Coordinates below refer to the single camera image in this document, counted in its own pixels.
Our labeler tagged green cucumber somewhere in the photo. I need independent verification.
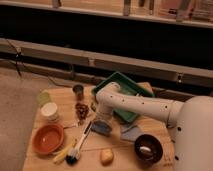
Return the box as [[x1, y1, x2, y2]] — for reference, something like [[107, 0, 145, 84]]
[[90, 102, 97, 112]]

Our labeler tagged dark brown bowl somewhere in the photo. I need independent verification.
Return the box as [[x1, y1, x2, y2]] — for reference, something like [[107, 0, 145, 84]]
[[134, 134, 163, 168]]

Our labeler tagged orange bowl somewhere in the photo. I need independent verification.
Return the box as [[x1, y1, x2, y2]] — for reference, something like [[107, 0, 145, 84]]
[[32, 124, 64, 155]]

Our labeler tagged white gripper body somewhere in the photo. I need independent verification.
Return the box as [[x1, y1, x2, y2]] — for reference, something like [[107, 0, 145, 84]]
[[95, 104, 113, 126]]

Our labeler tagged yellow banana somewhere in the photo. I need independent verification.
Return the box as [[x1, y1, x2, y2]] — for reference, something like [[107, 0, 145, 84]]
[[53, 139, 77, 164]]

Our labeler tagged brown grape bunch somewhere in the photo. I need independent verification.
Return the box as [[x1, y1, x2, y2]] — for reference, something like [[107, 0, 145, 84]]
[[75, 103, 89, 120]]

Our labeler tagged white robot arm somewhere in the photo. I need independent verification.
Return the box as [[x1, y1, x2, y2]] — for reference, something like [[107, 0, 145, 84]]
[[96, 82, 213, 171]]

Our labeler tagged black white dish brush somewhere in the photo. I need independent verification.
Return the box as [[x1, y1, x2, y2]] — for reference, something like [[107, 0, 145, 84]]
[[65, 122, 92, 165]]

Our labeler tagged yellow potato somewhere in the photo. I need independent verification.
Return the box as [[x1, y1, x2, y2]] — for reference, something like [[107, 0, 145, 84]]
[[100, 149, 114, 165]]

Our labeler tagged light green cup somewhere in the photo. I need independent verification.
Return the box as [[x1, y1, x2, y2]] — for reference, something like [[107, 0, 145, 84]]
[[37, 91, 51, 107]]

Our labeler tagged green plastic tray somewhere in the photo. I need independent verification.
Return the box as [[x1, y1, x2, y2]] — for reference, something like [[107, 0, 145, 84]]
[[92, 72, 154, 123]]

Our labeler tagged white cup stack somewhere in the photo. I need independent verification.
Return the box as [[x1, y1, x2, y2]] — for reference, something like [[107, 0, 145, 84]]
[[41, 102, 59, 121]]

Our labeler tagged dark metal cup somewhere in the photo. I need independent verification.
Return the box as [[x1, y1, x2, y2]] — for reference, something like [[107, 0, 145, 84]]
[[72, 84, 84, 101]]

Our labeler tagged grey blue cloth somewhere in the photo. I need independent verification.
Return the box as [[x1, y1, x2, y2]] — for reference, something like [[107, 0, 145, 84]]
[[120, 124, 142, 142]]

